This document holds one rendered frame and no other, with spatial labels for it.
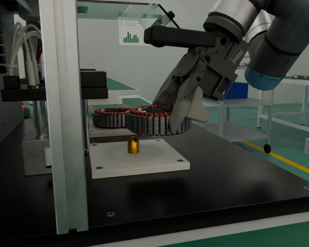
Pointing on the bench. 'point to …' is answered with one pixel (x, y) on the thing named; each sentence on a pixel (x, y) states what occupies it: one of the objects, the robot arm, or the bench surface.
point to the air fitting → (47, 157)
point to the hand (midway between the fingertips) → (156, 122)
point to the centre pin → (133, 145)
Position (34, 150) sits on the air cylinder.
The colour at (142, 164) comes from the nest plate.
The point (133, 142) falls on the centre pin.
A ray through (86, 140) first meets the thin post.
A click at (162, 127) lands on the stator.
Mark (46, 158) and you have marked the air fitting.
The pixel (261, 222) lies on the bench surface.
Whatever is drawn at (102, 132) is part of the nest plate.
